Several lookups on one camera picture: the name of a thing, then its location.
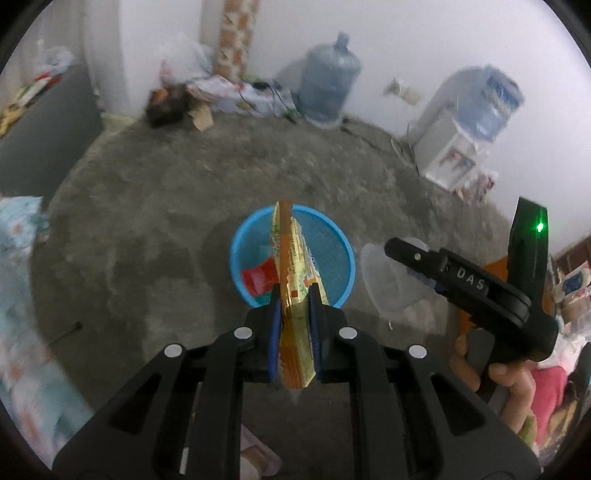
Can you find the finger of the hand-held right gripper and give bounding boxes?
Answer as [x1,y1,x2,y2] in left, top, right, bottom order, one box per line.
[384,237,444,289]

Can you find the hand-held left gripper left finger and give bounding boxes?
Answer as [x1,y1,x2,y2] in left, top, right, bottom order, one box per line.
[52,284,283,480]

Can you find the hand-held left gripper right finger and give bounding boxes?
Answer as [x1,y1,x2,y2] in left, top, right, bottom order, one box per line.
[308,282,541,480]

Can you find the clear plastic container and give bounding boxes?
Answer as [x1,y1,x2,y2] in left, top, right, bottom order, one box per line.
[360,237,444,319]

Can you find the red packet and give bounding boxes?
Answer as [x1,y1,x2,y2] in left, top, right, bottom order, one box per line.
[240,256,278,296]

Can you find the golden snack wrapper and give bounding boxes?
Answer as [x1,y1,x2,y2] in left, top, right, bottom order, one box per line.
[269,198,329,391]

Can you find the blue plastic wastebasket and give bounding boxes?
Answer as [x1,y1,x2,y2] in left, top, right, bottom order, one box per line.
[230,204,356,309]

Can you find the person's right hand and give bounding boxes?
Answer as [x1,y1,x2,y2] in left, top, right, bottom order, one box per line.
[450,335,539,444]

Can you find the orange box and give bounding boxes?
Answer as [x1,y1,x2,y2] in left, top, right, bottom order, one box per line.
[455,256,555,342]

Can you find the blue white packet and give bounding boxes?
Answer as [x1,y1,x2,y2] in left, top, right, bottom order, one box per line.
[551,265,591,324]

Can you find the brown wooden furniture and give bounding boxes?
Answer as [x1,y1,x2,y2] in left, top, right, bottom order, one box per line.
[554,231,591,273]

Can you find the red snack packets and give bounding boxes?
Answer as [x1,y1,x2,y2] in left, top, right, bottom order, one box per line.
[455,168,499,201]

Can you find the white water dispenser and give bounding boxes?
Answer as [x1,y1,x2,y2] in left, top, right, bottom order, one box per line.
[413,108,490,190]

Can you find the pink cloth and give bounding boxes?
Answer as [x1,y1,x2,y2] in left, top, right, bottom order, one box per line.
[531,364,571,448]

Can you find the pale pink object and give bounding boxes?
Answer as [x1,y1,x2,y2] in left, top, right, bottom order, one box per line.
[240,425,282,478]

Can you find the blue dispenser water bottle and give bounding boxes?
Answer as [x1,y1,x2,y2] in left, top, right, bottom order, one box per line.
[455,65,525,144]

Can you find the empty blue water jug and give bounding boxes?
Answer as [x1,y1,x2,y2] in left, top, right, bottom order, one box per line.
[298,32,362,124]

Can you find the thin metal nail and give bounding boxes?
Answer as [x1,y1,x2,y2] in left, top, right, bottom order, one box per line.
[48,322,83,344]

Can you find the brown cardboard piece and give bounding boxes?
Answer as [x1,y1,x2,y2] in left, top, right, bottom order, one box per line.
[191,104,214,131]

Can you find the pile of bags and clutter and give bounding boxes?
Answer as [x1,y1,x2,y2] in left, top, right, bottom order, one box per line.
[189,76,296,118]

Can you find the floral blue blanket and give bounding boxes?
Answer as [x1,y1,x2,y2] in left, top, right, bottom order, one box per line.
[0,196,93,467]

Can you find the patterned rolled mat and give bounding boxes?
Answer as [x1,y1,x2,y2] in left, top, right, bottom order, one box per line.
[215,0,262,84]

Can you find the white plastic bag red print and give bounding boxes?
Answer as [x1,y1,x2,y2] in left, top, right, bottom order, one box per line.
[159,34,213,86]

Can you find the grey cabinet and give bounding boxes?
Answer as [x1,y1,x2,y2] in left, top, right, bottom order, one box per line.
[0,62,103,204]

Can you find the crumpled white plastic bag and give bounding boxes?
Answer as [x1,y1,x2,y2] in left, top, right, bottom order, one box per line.
[37,39,75,75]

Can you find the black power cable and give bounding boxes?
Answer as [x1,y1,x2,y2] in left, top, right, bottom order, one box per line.
[342,117,416,162]

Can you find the white wall socket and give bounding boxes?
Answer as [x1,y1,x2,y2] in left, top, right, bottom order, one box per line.
[385,78,421,103]

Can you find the black charger cable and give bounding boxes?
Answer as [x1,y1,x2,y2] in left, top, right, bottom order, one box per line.
[249,80,296,123]

